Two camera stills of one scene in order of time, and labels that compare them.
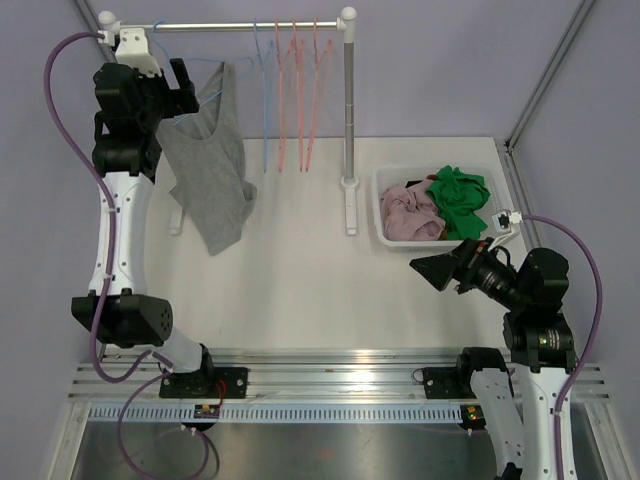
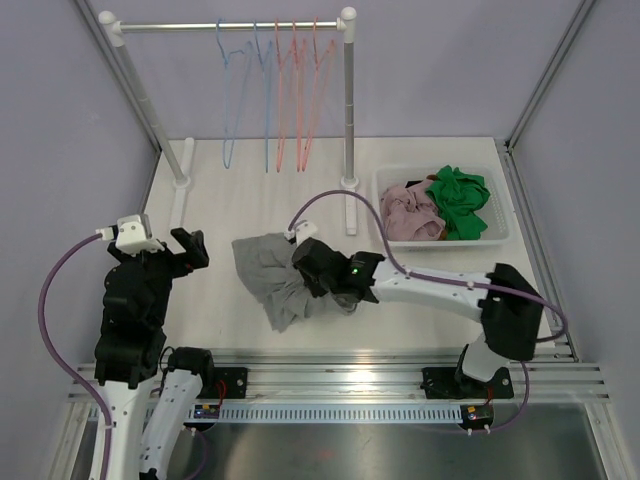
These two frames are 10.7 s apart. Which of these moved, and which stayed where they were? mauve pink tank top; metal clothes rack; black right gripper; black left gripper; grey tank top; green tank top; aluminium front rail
Moved: grey tank top; black left gripper; black right gripper
Stayed: metal clothes rack; aluminium front rail; green tank top; mauve pink tank top
